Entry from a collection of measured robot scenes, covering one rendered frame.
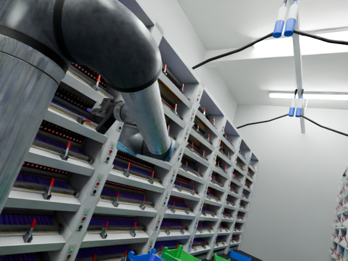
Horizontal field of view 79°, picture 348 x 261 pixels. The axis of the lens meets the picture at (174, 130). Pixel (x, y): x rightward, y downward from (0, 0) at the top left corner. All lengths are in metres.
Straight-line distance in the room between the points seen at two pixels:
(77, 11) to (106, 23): 0.04
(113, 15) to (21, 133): 0.21
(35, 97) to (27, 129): 0.05
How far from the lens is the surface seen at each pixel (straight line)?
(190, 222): 2.40
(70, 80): 1.11
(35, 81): 0.37
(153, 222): 1.78
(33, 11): 0.39
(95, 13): 0.35
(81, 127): 1.14
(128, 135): 0.86
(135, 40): 0.35
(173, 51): 1.66
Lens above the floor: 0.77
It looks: 13 degrees up
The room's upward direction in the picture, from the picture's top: 19 degrees clockwise
